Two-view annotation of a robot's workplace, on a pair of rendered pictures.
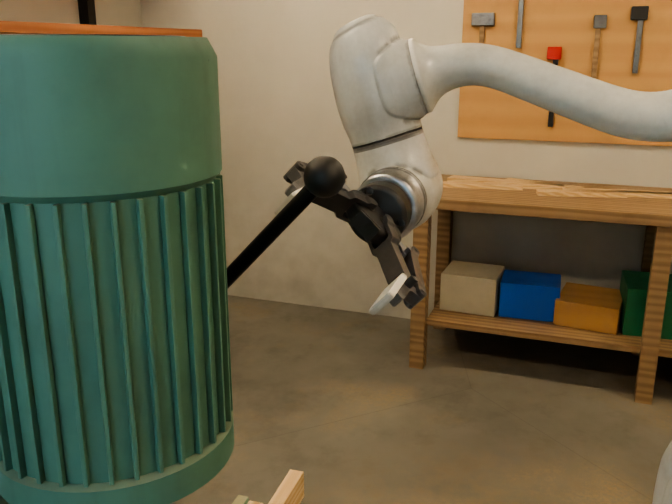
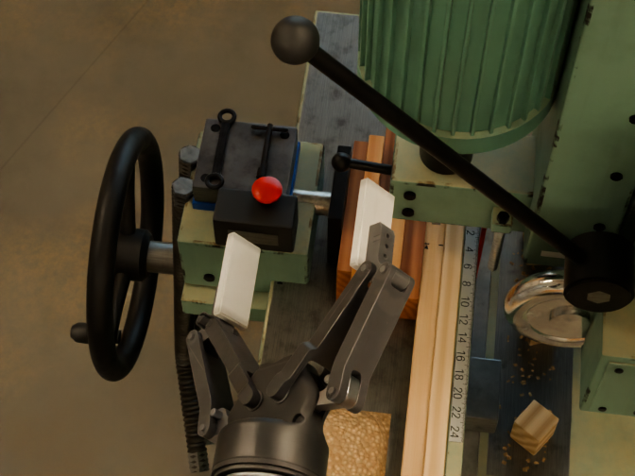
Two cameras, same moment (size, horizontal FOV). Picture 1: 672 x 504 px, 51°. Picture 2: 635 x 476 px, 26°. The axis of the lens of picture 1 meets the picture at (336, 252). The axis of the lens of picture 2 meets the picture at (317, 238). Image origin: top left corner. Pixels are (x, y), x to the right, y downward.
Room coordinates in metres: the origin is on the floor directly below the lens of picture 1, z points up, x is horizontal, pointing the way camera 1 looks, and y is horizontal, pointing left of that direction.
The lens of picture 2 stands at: (1.19, -0.08, 2.16)
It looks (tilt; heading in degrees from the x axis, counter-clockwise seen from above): 59 degrees down; 170
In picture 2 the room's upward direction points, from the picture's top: straight up
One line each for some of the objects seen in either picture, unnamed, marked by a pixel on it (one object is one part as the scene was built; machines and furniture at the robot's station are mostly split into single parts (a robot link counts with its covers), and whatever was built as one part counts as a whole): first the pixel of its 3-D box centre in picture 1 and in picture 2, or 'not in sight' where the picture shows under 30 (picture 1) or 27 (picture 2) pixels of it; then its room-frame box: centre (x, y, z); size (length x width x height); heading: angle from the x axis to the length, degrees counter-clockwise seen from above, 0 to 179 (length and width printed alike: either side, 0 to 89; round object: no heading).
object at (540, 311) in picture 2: not in sight; (570, 309); (0.64, 0.25, 1.02); 0.12 x 0.03 x 0.12; 73
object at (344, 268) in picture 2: not in sight; (351, 223); (0.46, 0.08, 0.94); 0.16 x 0.01 x 0.07; 163
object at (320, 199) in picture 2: not in sight; (311, 202); (0.44, 0.04, 0.95); 0.09 x 0.07 x 0.09; 163
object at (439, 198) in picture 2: not in sight; (462, 183); (0.49, 0.19, 1.03); 0.14 x 0.07 x 0.09; 73
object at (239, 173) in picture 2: not in sight; (248, 179); (0.43, -0.02, 0.99); 0.13 x 0.11 x 0.06; 163
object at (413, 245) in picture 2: not in sight; (413, 242); (0.49, 0.14, 0.92); 0.16 x 0.02 x 0.04; 163
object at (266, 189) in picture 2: not in sight; (266, 190); (0.46, 0.00, 1.02); 0.03 x 0.03 x 0.01
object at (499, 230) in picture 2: not in sight; (498, 238); (0.54, 0.21, 1.00); 0.02 x 0.02 x 0.10; 73
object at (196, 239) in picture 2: not in sight; (253, 213); (0.42, -0.01, 0.91); 0.15 x 0.14 x 0.09; 163
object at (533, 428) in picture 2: not in sight; (534, 427); (0.67, 0.24, 0.82); 0.03 x 0.03 x 0.04; 37
